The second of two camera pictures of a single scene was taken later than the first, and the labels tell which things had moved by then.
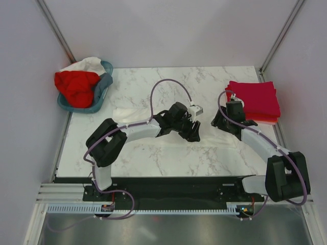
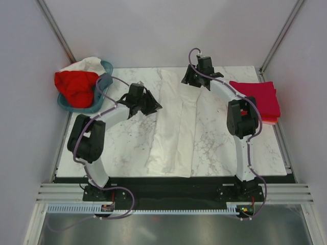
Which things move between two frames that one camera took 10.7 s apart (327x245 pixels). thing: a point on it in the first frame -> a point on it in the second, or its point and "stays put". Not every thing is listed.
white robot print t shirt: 212,135 -> 171,146
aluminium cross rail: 73,193 stays put
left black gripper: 190,135 -> 155,106
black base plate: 173,190 stays put
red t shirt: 78,87 stays put
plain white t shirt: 89,64 stays put
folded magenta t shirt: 258,98 stays put
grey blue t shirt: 104,81 stays put
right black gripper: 217,121 -> 189,74
